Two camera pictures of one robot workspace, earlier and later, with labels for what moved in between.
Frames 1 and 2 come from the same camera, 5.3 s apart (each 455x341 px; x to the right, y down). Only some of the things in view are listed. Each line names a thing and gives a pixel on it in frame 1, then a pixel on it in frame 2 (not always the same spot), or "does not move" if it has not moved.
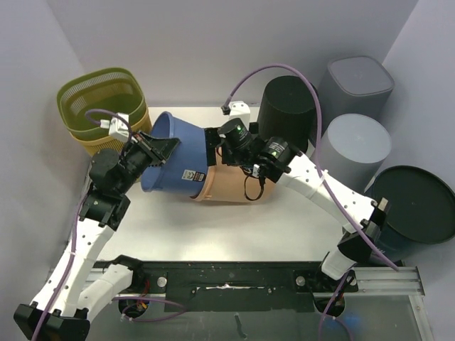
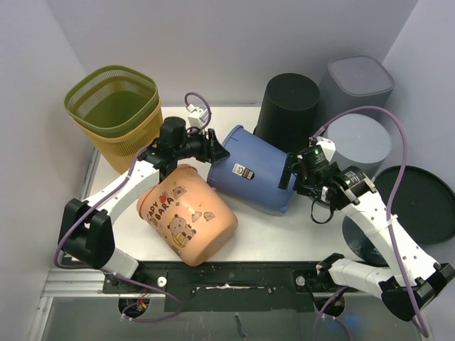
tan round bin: (225, 182) → (188, 217)
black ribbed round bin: (288, 109) does not move
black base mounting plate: (244, 286) does not move
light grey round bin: (354, 149) does not move
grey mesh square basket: (354, 84) does not move
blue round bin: (185, 170) → (252, 172)
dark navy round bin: (421, 209) does not move
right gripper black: (212, 141) → (295, 170)
